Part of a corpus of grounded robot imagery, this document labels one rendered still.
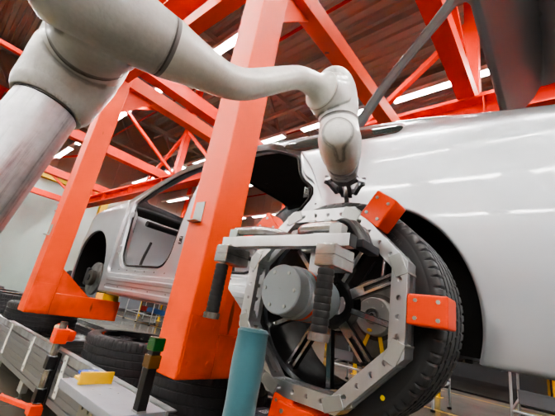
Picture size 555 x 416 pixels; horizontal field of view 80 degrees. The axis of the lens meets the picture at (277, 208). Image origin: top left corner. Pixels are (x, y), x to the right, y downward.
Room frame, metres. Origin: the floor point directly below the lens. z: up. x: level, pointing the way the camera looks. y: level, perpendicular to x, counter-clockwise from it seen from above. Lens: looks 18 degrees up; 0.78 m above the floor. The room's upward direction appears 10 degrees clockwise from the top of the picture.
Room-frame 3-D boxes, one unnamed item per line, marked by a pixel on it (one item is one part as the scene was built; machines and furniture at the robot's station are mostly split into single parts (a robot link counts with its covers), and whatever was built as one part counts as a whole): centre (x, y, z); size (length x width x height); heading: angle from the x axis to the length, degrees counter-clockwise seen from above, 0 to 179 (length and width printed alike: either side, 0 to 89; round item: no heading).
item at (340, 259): (0.73, -0.15, 0.93); 0.09 x 0.05 x 0.05; 138
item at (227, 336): (1.63, 0.02, 0.69); 0.52 x 0.17 x 0.35; 138
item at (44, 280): (2.67, 1.69, 1.75); 0.19 x 0.19 x 2.45; 48
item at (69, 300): (2.94, 1.45, 0.69); 0.52 x 0.17 x 0.35; 138
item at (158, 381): (1.95, 0.21, 0.39); 0.66 x 0.66 x 0.24
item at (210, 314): (0.94, 0.13, 0.83); 0.04 x 0.04 x 0.16
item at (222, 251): (0.96, 0.11, 0.93); 0.09 x 0.05 x 0.05; 138
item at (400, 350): (1.00, -0.16, 0.85); 0.54 x 0.07 x 0.54; 48
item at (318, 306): (0.71, -0.13, 0.83); 0.04 x 0.04 x 0.16
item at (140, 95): (3.70, 0.75, 2.54); 2.58 x 0.12 x 0.42; 138
